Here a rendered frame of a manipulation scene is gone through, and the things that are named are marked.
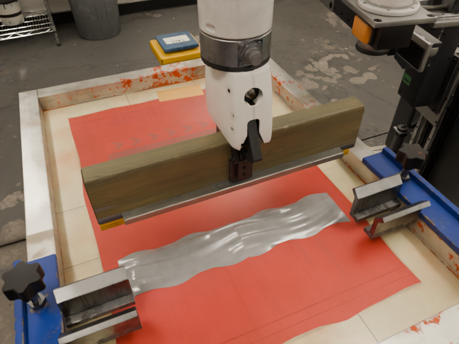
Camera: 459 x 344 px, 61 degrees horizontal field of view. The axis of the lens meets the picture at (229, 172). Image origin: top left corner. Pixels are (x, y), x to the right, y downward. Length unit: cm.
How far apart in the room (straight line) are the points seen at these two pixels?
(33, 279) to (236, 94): 30
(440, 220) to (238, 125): 35
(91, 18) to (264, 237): 320
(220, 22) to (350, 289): 39
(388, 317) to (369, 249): 11
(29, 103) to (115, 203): 49
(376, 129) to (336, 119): 204
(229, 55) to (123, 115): 52
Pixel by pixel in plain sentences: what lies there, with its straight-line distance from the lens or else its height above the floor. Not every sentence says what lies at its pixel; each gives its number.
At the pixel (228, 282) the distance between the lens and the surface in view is 56.
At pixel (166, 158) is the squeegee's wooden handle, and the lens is 46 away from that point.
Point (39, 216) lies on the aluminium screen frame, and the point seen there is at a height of 99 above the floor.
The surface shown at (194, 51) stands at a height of 95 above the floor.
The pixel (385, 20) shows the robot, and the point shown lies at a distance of 88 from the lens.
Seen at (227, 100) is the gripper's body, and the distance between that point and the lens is 42.
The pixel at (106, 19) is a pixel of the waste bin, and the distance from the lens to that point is 367.
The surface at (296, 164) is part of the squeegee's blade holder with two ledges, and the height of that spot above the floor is 108.
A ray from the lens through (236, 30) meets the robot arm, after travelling 39.
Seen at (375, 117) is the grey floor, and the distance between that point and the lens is 270.
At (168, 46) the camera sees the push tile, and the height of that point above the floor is 97.
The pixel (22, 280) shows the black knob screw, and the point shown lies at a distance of 50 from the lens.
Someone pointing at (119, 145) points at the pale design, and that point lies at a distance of 80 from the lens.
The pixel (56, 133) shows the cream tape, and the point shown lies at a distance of 88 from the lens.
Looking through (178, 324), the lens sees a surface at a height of 96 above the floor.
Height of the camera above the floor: 144
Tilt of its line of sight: 43 degrees down
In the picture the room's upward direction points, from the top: straight up
